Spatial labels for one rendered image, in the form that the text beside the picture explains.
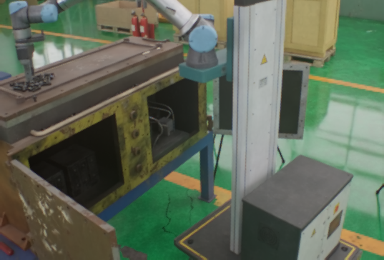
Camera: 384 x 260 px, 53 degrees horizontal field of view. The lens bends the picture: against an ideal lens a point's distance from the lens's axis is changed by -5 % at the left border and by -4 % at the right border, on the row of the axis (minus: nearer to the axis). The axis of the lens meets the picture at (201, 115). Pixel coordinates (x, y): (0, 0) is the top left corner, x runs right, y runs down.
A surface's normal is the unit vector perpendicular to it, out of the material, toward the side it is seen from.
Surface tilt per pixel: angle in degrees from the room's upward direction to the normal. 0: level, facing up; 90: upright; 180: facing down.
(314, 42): 90
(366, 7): 90
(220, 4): 90
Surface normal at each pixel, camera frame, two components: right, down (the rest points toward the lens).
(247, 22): 0.73, 0.28
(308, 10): -0.55, 0.37
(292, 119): -0.18, 0.43
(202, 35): 0.14, 0.51
